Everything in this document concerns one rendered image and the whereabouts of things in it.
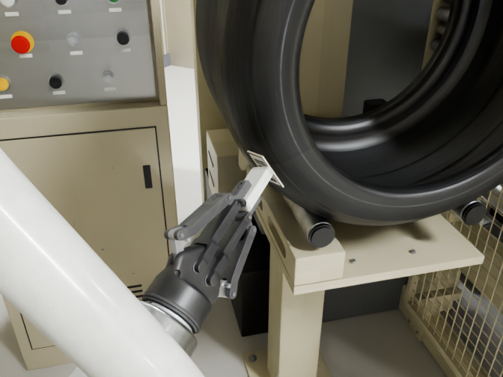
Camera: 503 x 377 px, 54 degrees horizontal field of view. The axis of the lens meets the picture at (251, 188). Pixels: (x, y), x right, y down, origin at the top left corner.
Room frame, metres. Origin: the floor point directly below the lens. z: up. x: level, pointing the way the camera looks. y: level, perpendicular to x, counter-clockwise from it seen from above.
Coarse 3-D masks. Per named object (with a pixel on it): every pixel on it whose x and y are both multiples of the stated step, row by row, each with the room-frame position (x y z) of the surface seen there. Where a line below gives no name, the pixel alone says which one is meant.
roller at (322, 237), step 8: (288, 200) 0.75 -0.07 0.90; (296, 208) 0.71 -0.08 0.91; (296, 216) 0.70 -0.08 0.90; (304, 216) 0.68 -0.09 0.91; (312, 216) 0.67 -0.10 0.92; (320, 216) 0.67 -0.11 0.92; (304, 224) 0.67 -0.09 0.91; (312, 224) 0.65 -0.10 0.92; (320, 224) 0.65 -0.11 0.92; (328, 224) 0.65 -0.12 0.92; (304, 232) 0.66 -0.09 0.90; (312, 232) 0.64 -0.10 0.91; (320, 232) 0.64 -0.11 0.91; (328, 232) 0.64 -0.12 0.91; (312, 240) 0.64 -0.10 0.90; (320, 240) 0.64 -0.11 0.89; (328, 240) 0.64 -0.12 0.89
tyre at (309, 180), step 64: (256, 0) 0.60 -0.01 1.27; (256, 64) 0.59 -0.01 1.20; (448, 64) 0.97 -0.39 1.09; (256, 128) 0.60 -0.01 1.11; (320, 128) 0.91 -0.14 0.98; (384, 128) 0.94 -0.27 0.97; (448, 128) 0.90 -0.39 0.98; (320, 192) 0.61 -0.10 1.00; (384, 192) 0.63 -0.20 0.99; (448, 192) 0.65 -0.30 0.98
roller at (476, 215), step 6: (468, 204) 0.71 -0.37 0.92; (474, 204) 0.71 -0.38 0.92; (480, 204) 0.71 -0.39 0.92; (456, 210) 0.73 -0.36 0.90; (462, 210) 0.71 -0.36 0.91; (468, 210) 0.71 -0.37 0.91; (474, 210) 0.71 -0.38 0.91; (480, 210) 0.71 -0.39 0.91; (486, 210) 0.72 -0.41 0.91; (462, 216) 0.71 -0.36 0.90; (468, 216) 0.70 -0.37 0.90; (474, 216) 0.71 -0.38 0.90; (480, 216) 0.71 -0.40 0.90; (468, 222) 0.70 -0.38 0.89; (474, 222) 0.71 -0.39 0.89
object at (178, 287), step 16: (176, 256) 0.44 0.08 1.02; (192, 256) 0.45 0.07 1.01; (160, 272) 0.43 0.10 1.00; (176, 272) 0.43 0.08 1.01; (192, 272) 0.44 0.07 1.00; (208, 272) 0.45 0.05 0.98; (160, 288) 0.41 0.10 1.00; (176, 288) 0.41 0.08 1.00; (192, 288) 0.41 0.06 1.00; (208, 288) 0.44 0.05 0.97; (176, 304) 0.39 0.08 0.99; (192, 304) 0.40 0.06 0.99; (208, 304) 0.41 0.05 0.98; (192, 320) 0.39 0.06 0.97
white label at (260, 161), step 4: (248, 152) 0.61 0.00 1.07; (252, 152) 0.61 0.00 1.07; (252, 156) 0.61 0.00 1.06; (256, 156) 0.60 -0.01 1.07; (260, 156) 0.59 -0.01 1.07; (256, 160) 0.61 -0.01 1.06; (260, 160) 0.59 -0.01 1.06; (264, 160) 0.58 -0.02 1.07; (256, 164) 0.62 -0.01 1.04; (260, 164) 0.60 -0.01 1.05; (264, 164) 0.59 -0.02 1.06; (268, 164) 0.59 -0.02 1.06; (272, 172) 0.59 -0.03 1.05; (272, 176) 0.59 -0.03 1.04; (276, 176) 0.59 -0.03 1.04; (272, 180) 0.61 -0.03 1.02; (276, 180) 0.59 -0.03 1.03; (276, 184) 0.60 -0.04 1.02; (280, 184) 0.59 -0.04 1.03
